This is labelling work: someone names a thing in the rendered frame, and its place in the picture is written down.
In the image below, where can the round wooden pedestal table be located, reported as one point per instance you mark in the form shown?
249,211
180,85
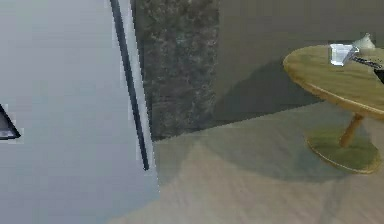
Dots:
336,83

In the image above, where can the pale bell-shaped object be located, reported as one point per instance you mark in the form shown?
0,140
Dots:
365,42

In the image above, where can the clear glass cup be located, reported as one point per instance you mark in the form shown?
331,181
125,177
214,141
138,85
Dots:
340,54

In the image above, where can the dark triangular fridge fitting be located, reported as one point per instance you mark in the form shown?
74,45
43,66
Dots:
6,128

